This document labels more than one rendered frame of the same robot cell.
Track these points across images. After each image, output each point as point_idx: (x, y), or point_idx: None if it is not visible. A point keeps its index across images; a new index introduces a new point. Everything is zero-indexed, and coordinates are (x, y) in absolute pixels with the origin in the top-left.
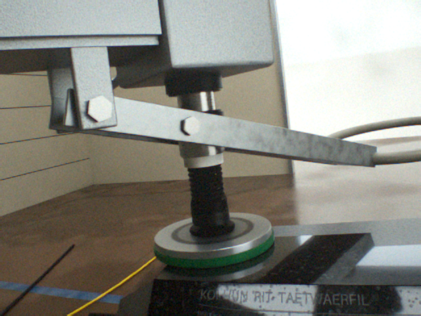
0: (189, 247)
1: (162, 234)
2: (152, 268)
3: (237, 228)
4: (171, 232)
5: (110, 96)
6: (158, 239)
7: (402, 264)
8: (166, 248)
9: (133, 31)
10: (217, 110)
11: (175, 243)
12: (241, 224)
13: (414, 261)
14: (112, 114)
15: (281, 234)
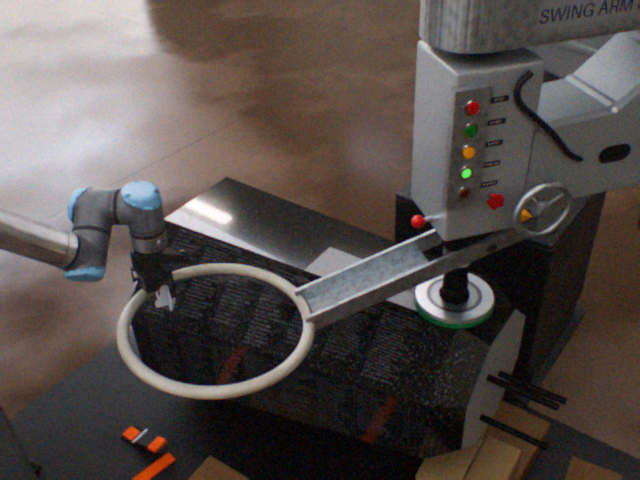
0: (472, 278)
1: (488, 301)
2: (497, 333)
3: (438, 288)
4: (482, 301)
5: None
6: (491, 295)
7: (378, 248)
8: (485, 282)
9: None
10: None
11: (479, 285)
12: (433, 293)
13: (372, 248)
14: None
15: (408, 295)
